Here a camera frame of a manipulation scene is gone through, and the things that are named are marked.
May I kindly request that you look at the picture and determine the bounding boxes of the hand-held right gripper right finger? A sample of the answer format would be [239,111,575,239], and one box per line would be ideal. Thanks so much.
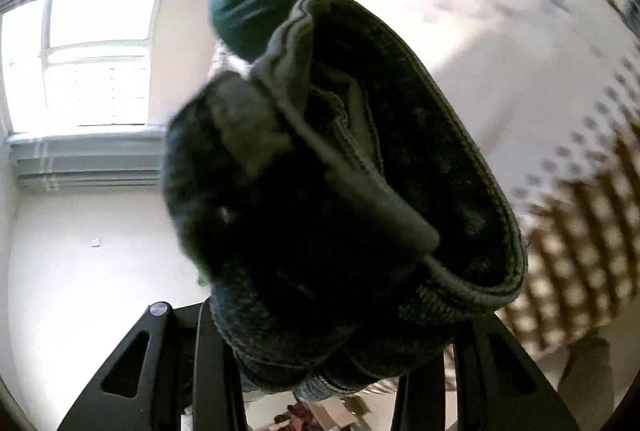
[390,311,583,431]

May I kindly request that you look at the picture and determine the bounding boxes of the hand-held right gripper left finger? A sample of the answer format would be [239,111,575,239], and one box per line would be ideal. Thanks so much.
[56,302,248,431]

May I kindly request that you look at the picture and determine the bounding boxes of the blue denim pants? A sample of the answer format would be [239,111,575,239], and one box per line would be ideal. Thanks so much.
[162,0,530,404]

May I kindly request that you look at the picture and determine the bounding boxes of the brown cardboard box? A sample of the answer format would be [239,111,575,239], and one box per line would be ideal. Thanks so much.
[312,398,373,431]

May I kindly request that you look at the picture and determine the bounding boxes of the bed with floral bedspread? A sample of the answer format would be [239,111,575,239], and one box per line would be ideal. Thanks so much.
[295,0,640,362]

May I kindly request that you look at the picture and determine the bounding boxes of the barred window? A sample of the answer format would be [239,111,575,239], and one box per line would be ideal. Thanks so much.
[0,0,159,134]

